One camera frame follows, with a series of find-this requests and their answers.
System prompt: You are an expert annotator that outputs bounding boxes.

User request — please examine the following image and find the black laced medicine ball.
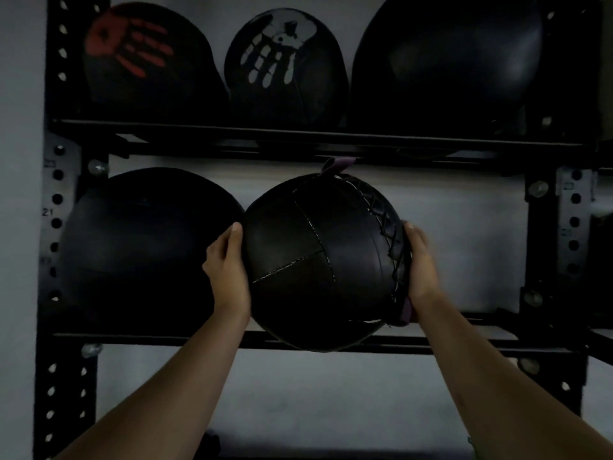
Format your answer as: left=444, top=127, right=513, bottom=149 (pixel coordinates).
left=242, top=157, right=415, bottom=352

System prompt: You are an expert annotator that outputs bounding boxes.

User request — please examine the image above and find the person's left hand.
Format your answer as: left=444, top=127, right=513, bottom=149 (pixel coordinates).
left=202, top=222, right=252, bottom=322

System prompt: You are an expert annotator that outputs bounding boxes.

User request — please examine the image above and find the black ball with red handprint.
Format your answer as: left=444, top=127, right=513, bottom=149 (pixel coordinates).
left=82, top=2, right=230, bottom=124

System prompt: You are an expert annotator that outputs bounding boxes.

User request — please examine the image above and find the black metal storage rack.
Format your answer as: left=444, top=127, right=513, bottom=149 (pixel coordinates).
left=33, top=0, right=613, bottom=460

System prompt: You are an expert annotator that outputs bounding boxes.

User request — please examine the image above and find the black ball with white handprint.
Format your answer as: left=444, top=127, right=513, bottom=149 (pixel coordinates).
left=224, top=7, right=350, bottom=130

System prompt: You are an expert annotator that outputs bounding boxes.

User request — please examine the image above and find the person's right hand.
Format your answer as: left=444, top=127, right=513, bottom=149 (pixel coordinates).
left=403, top=221, right=443, bottom=312

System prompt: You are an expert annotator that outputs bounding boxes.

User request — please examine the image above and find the person's right forearm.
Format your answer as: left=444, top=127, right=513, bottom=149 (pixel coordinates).
left=411, top=289, right=613, bottom=460

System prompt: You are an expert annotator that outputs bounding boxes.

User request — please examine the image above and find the large glossy black medicine ball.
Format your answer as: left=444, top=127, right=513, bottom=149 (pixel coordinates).
left=349, top=0, right=544, bottom=137

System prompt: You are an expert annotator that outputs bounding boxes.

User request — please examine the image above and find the person's left forearm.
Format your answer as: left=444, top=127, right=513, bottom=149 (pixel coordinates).
left=53, top=309, right=252, bottom=460

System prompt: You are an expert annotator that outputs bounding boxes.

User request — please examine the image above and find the large plain black medicine ball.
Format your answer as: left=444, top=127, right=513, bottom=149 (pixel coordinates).
left=57, top=167, right=246, bottom=331

